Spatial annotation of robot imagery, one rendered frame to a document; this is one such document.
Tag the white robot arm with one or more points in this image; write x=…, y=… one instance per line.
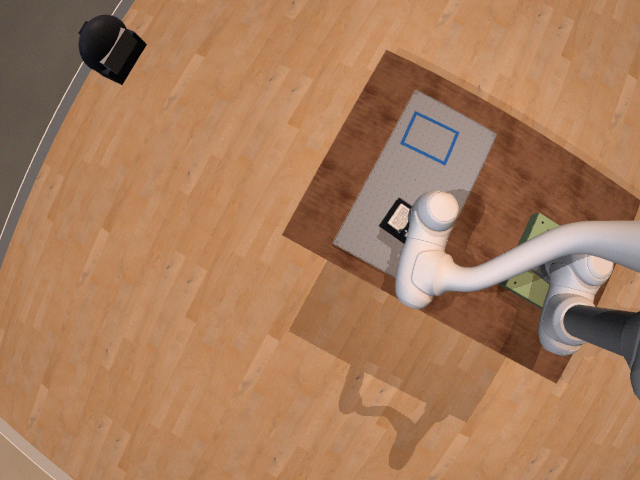
x=425, y=270

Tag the blue tape outline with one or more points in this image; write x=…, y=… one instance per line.
x=423, y=153

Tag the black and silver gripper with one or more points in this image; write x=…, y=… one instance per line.
x=402, y=234

